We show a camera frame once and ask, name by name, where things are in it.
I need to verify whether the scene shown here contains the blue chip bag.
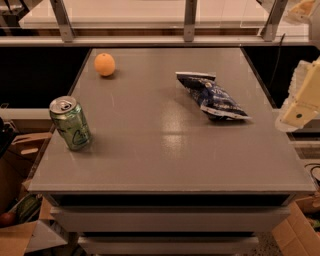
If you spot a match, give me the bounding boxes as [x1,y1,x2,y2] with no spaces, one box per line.
[176,72,250,120]

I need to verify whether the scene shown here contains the left cardboard box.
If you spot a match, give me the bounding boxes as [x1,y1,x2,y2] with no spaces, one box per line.
[0,132,68,256]

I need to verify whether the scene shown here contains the black cable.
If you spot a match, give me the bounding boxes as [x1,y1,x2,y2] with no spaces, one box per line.
[268,32,287,89]

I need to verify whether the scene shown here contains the metal window frame rail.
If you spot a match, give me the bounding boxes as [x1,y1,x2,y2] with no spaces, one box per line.
[0,0,319,47]

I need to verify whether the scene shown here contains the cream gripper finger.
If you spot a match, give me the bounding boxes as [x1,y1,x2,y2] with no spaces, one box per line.
[275,57,320,132]

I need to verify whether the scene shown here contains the cardboard box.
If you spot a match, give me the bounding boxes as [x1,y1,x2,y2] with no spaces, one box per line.
[0,132,68,256]
[272,196,320,256]

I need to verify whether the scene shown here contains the green soda can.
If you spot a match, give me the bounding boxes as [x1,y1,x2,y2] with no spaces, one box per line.
[49,96,91,151]

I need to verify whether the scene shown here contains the orange fruit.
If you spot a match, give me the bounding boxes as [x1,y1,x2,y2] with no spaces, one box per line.
[94,53,116,77]

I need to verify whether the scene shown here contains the right cardboard box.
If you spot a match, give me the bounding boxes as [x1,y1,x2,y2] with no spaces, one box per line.
[272,196,320,256]

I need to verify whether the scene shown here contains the red apple in box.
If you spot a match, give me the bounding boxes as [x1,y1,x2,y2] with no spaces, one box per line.
[0,212,16,228]

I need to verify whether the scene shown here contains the grey drawer cabinet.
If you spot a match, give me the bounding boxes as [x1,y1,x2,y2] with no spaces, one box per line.
[50,206,290,256]

